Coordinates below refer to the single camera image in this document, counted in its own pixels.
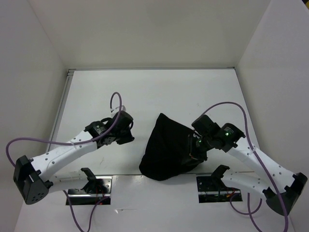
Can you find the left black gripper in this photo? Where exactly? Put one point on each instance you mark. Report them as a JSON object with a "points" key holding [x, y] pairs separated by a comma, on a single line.
{"points": [[129, 137]]}

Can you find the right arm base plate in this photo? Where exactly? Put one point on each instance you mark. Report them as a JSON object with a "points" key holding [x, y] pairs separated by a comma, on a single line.
{"points": [[208, 192]]}

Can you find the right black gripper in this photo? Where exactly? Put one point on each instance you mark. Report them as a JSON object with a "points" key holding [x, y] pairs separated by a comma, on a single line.
{"points": [[194, 155]]}

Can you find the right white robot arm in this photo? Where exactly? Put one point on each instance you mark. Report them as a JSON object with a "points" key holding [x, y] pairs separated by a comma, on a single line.
{"points": [[279, 187]]}

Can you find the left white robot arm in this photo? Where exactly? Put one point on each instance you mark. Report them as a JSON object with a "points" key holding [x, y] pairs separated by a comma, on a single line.
{"points": [[38, 176]]}

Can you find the black skirt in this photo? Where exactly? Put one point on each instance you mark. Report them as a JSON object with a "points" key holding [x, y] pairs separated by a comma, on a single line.
{"points": [[167, 153]]}

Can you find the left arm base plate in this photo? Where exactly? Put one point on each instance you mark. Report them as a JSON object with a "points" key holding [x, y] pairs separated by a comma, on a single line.
{"points": [[100, 192]]}

